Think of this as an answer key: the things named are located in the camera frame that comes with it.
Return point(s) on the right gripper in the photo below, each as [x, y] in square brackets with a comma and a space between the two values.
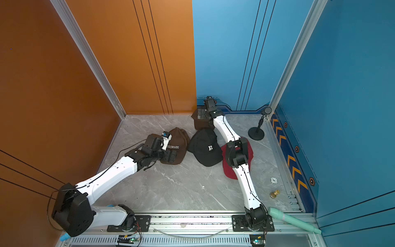
[203, 113]

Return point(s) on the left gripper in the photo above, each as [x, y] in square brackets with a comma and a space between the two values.
[168, 158]

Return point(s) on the brown Colorado cap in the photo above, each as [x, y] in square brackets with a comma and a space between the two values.
[177, 147]

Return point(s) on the black R cap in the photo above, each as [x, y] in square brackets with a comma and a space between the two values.
[205, 148]

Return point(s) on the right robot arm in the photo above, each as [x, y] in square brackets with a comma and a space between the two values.
[236, 155]

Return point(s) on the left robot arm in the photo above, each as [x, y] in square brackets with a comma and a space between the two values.
[74, 210]

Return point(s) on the black microphone stand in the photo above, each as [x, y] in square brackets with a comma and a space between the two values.
[256, 133]

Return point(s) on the white round table plug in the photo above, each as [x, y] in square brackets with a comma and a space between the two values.
[273, 180]

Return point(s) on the left circuit board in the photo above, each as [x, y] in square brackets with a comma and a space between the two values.
[127, 240]

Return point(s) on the circuit board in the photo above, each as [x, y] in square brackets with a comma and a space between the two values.
[127, 240]
[257, 240]

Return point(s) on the gold chess piece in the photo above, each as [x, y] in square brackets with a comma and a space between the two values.
[274, 194]

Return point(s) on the right circuit board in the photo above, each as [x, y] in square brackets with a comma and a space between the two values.
[257, 240]

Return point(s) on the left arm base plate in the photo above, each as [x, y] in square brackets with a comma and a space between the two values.
[136, 223]

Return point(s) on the aluminium front rail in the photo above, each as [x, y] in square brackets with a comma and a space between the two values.
[194, 229]

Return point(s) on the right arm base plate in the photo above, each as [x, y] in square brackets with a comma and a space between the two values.
[244, 223]

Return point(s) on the green foam handle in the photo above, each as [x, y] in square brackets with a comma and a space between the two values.
[279, 215]

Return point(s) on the blue foam handle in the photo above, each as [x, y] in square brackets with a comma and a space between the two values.
[64, 237]

